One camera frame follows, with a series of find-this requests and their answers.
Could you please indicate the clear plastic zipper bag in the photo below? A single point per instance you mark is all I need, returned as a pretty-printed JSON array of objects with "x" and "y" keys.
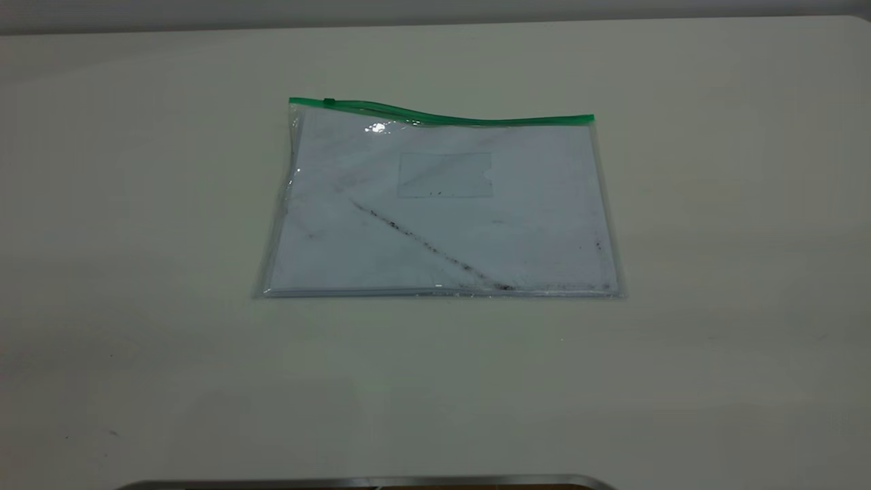
[{"x": 442, "y": 231}]

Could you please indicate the silver metal rim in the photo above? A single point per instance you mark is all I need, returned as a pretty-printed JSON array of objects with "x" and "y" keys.
[{"x": 367, "y": 482}]

